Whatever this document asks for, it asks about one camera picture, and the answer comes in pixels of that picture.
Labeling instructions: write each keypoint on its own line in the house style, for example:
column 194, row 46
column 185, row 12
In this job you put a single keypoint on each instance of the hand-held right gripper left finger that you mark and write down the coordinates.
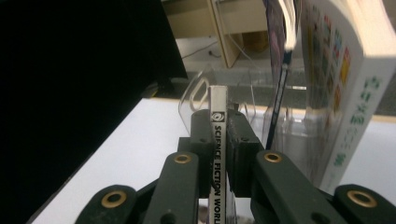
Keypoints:
column 204, row 146

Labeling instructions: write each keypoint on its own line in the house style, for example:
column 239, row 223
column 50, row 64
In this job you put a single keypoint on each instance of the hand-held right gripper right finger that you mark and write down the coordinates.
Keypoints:
column 241, row 149

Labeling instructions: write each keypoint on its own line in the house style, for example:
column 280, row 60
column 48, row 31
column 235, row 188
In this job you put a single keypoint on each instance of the black magazine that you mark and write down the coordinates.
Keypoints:
column 219, row 102

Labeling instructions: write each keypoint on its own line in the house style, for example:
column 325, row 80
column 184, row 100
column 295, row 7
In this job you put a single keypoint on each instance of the clear acrylic organizer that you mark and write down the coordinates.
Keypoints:
column 186, row 99

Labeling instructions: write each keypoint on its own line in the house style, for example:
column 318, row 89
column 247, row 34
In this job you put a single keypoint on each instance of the purple magazine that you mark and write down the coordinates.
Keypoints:
column 277, row 37

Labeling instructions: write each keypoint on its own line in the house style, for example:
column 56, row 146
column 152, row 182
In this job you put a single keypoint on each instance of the white book with colourful pictures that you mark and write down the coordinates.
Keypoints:
column 351, row 93

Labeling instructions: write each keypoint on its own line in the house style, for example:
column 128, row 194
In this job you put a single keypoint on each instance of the stand base with striped tape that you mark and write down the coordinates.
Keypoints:
column 168, row 87

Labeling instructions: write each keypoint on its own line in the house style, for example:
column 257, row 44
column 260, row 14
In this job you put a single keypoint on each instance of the beige wooden desk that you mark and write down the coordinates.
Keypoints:
column 193, row 18

